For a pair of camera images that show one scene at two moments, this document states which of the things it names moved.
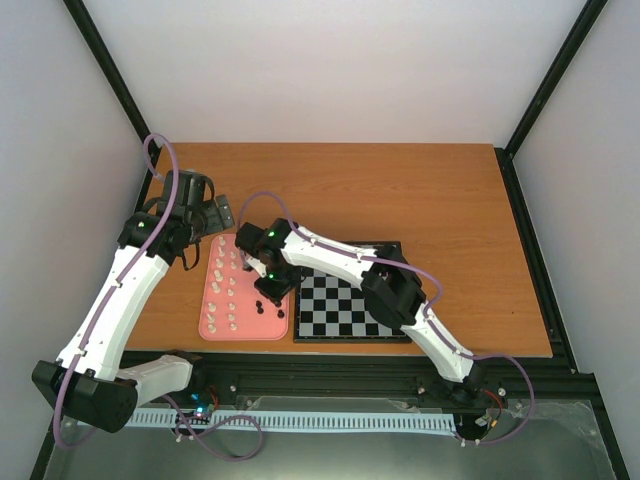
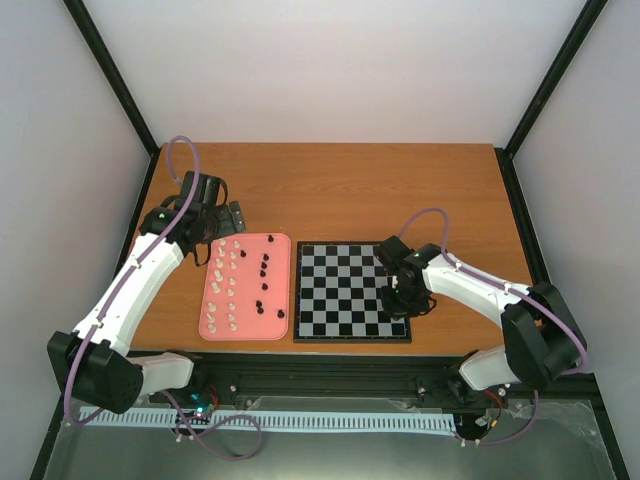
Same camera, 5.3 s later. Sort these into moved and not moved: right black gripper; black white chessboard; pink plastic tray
Moved: right black gripper
Not moved: pink plastic tray; black white chessboard
